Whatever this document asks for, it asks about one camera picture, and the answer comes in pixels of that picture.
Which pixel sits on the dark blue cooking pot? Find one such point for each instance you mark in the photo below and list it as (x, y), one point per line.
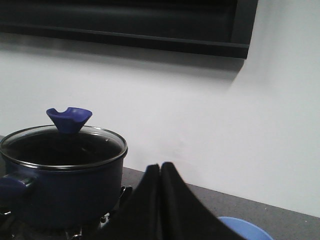
(60, 198)

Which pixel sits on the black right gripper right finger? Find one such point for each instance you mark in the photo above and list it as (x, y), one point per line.
(182, 215)

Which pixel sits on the light blue ribbed cup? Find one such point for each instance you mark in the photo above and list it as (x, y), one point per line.
(245, 229)

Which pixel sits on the black pot support grate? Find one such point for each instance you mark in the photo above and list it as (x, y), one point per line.
(13, 229)

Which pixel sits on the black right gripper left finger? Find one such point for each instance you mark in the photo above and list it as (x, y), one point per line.
(137, 219)

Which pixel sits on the glass lid with blue knob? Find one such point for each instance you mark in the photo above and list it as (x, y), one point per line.
(68, 144)

